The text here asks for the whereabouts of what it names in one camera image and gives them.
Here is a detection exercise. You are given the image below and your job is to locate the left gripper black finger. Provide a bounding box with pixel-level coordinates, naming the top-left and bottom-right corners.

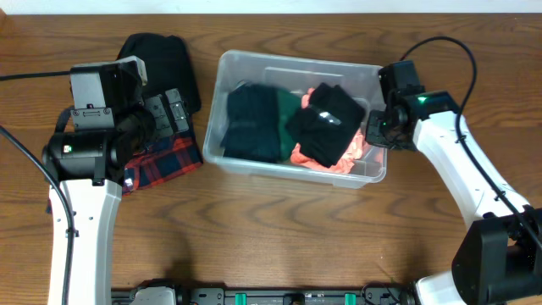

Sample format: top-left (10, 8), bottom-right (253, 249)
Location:
top-left (144, 94), bottom-right (174, 140)
top-left (165, 89), bottom-right (190, 133)

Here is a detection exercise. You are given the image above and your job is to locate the orange garment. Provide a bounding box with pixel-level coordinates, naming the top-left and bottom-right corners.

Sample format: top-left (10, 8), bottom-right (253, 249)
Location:
top-left (290, 88), bottom-right (364, 174)

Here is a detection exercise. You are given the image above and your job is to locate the black ribbed garment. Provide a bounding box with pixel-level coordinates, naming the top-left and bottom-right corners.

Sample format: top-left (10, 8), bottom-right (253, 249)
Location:
top-left (285, 83), bottom-right (367, 168)

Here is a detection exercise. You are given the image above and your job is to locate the dark navy garment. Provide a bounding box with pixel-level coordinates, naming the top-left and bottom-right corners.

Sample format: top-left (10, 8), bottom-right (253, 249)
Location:
top-left (221, 83), bottom-right (280, 163)

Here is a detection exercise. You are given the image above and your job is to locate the clear plastic storage bin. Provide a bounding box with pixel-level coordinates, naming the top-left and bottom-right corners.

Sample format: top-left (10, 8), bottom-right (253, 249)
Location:
top-left (202, 50), bottom-right (387, 189)

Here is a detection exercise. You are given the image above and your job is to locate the dark green cloth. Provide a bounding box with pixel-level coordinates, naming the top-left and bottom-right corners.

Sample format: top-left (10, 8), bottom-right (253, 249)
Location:
top-left (274, 88), bottom-right (302, 163)

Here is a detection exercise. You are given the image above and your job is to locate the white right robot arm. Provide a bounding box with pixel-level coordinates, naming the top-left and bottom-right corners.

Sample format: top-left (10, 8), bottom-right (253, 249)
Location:
top-left (366, 61), bottom-right (541, 304)

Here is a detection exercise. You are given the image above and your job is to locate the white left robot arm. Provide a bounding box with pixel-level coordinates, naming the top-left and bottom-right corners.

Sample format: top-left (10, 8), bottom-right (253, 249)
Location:
top-left (47, 89), bottom-right (202, 304)

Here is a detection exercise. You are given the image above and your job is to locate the red plaid folded shirt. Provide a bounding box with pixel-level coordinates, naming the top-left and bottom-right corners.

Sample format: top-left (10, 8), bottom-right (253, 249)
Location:
top-left (122, 129), bottom-right (203, 196)

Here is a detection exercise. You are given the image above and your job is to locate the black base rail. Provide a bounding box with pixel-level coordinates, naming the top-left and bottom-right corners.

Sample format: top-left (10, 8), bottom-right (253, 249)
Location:
top-left (111, 280), bottom-right (419, 305)

